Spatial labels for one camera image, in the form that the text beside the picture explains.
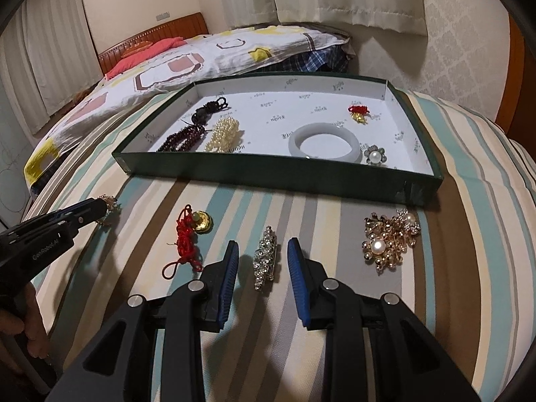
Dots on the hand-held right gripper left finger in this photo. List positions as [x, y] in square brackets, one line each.
[226, 284]

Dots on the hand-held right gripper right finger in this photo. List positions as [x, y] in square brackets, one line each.
[297, 276]

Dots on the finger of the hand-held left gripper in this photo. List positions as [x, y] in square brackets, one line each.
[83, 206]
[88, 217]

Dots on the gold crystal brooch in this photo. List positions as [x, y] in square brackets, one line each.
[112, 205]

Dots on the long rhinestone brooch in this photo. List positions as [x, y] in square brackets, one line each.
[264, 259]

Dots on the pale jade bangle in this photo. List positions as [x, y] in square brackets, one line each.
[295, 144]

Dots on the silver pearl flower brooch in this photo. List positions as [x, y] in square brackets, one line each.
[374, 157]

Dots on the dark green cardboard box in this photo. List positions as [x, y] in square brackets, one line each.
[268, 109]

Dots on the small red knot gold charm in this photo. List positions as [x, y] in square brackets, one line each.
[359, 111]

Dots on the person's left hand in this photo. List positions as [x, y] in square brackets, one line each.
[35, 318]

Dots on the striped tablecloth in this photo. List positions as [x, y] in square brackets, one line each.
[335, 226]

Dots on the gold pearl flower brooch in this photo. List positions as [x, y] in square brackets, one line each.
[379, 245]

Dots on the rhinestone pearl brooch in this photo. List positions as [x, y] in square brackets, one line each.
[408, 219]

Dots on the pink pillow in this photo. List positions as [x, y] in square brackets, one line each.
[146, 52]

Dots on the wooden headboard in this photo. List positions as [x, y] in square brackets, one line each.
[167, 29]

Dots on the patterned white bedspread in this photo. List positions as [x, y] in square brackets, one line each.
[234, 50]

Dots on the blue plaid bed sheet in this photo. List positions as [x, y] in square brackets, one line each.
[322, 60]

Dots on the brown wooden door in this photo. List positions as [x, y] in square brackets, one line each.
[520, 71]

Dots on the wall outlet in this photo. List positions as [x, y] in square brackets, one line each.
[162, 16]

